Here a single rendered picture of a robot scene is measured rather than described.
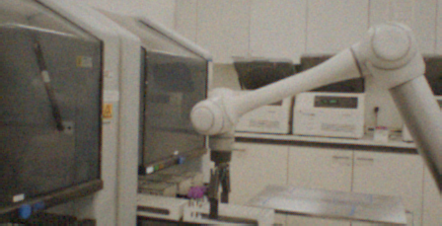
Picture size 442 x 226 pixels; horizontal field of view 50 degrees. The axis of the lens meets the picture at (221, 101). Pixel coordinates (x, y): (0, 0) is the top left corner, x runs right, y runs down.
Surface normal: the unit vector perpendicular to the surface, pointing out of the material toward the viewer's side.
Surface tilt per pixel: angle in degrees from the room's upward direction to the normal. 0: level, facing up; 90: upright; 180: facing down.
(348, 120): 90
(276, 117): 90
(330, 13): 90
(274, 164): 90
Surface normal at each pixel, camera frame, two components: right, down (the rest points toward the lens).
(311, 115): -0.32, 0.02
